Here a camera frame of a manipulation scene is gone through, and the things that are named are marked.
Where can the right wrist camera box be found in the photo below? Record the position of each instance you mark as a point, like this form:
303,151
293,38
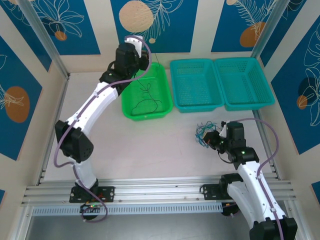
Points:
224,130

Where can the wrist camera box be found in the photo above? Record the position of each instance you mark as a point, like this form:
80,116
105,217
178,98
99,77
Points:
136,42
224,130

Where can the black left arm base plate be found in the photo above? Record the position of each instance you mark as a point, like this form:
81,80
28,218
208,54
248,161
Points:
107,193

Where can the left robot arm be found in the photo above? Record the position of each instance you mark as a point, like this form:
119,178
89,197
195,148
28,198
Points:
92,105

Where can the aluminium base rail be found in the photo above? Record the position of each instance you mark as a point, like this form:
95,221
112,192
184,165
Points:
160,190

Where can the aluminium frame post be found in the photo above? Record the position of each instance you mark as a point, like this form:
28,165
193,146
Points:
42,37
267,27

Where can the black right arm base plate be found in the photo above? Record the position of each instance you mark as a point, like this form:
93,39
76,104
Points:
211,191

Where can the grey metal sheet panel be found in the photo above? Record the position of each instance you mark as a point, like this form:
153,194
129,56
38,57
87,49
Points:
160,228

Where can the teal plastic basket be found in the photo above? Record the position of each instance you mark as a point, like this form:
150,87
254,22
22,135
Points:
242,80
195,85

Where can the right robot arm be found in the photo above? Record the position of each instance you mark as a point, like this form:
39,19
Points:
252,187

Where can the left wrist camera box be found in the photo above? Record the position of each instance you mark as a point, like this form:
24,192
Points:
136,42

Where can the green plastic basket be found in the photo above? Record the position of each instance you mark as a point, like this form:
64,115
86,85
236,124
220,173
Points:
155,82

